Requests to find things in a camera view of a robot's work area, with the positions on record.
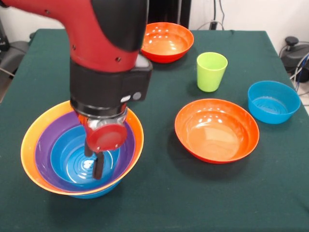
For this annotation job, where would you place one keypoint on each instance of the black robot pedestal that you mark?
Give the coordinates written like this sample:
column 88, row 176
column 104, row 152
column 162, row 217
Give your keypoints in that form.
column 169, row 12

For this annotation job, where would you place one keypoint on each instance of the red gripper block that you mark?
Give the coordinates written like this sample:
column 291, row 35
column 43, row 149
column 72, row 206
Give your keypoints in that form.
column 106, row 137

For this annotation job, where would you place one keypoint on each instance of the purple plastic bowl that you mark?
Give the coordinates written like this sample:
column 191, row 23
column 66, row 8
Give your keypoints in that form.
column 43, row 149

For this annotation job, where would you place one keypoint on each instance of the green plastic cup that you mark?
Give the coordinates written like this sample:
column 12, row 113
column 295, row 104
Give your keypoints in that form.
column 211, row 75

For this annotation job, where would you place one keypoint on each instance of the medium blue plastic bowl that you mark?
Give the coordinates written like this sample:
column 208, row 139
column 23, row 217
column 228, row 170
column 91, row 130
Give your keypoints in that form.
column 96, row 193

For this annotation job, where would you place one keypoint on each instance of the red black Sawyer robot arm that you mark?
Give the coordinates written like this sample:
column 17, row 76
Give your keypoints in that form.
column 96, row 48

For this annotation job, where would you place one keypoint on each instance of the dark green tablecloth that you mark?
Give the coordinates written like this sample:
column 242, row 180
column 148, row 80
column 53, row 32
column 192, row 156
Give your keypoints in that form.
column 217, row 193

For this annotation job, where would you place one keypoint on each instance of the large orange plastic bowl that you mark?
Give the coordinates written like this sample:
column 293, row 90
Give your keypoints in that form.
column 30, row 145

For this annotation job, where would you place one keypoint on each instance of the small blue plastic bowl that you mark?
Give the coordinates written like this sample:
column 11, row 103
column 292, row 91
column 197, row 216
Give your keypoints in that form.
column 67, row 157
column 272, row 106

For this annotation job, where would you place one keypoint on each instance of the red plastic bowl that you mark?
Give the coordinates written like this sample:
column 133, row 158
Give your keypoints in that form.
column 166, row 46
column 217, row 137

